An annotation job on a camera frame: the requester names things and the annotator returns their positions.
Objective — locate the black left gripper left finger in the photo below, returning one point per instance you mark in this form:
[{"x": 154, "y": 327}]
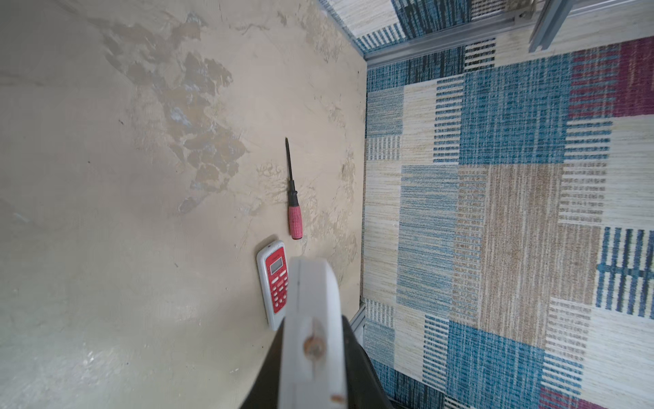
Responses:
[{"x": 265, "y": 390}]

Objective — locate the red and white remote control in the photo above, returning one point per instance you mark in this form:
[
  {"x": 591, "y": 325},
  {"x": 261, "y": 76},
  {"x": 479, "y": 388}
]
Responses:
[{"x": 273, "y": 272}]

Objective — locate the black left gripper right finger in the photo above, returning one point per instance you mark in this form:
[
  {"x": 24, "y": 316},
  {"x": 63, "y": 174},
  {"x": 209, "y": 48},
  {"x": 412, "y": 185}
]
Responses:
[{"x": 364, "y": 390}]

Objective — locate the pink handled screwdriver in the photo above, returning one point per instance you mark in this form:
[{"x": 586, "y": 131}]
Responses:
[{"x": 294, "y": 208}]

